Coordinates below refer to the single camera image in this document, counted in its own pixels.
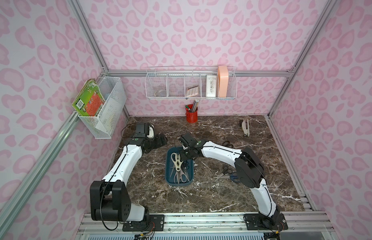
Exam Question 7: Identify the cream kitchen scissors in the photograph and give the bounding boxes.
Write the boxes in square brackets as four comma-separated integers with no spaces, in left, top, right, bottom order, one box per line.
[171,153,190,183]

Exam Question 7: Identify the pink scissors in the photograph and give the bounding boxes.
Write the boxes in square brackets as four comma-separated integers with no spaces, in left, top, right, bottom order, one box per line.
[174,169,188,184]

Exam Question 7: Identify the black handled silver scissors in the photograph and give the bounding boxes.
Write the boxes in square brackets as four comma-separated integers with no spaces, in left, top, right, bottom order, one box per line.
[182,161,189,172]

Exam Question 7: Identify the all black scissors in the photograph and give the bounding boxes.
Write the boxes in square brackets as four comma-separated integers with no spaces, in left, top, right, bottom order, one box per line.
[222,141,234,149]

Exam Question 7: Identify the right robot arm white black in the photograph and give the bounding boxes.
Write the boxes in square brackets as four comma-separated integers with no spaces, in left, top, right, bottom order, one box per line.
[180,140,280,228]

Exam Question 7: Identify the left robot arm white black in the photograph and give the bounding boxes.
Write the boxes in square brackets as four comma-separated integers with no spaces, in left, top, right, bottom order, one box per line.
[90,133,168,224]

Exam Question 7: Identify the teal plastic storage box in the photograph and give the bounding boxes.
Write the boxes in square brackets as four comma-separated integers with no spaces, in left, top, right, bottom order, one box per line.
[165,147,194,187]

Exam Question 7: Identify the pink box on shelf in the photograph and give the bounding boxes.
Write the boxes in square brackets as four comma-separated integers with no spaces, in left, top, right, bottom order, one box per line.
[217,65,229,98]

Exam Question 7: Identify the red pen cup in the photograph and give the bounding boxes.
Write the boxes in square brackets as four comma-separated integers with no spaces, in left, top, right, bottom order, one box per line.
[185,104,198,124]

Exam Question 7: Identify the clear tape roll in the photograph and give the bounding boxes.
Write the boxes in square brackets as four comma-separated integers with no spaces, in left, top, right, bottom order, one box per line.
[155,87,167,98]

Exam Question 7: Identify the pens in cup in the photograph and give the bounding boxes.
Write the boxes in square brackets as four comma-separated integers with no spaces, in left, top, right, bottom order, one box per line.
[185,99,199,113]

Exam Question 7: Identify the white paper sheet in basket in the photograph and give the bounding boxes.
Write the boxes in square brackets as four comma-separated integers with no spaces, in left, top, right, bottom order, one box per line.
[95,97,123,136]

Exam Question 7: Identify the small pink calculator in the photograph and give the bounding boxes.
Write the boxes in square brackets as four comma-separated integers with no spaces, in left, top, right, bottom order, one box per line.
[185,85,200,98]

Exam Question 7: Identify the beige thread snips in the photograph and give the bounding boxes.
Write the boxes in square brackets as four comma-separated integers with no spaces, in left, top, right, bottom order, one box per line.
[240,120,250,137]

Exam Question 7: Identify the white card pack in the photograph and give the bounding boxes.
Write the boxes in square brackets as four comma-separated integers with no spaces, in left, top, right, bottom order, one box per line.
[205,75,217,98]

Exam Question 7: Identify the green red booklet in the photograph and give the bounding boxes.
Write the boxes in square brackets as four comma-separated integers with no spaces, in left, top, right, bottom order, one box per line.
[72,79,106,117]

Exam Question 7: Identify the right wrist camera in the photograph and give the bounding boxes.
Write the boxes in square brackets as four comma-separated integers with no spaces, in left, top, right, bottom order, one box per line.
[179,132,198,149]

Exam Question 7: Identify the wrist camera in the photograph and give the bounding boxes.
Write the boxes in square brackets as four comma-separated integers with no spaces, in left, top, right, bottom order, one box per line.
[134,123,155,139]
[179,132,198,149]

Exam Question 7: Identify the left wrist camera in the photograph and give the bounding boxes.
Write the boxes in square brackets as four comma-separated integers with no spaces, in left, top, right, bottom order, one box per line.
[134,123,155,139]

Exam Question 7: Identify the blue handled scissors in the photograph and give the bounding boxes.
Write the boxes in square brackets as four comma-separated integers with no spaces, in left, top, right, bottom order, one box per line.
[214,166,240,184]

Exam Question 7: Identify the white wire wall shelf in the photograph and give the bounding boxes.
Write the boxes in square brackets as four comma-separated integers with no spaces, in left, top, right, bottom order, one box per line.
[145,66,237,100]

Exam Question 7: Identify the white wire side basket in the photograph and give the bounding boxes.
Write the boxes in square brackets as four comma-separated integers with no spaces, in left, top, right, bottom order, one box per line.
[72,77,127,139]

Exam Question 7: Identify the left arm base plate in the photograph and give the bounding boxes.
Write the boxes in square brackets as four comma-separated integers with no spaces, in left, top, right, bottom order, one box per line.
[123,214,165,232]

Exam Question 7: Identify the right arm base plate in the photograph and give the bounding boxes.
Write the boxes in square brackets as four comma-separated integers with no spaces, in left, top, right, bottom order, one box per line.
[243,213,289,231]

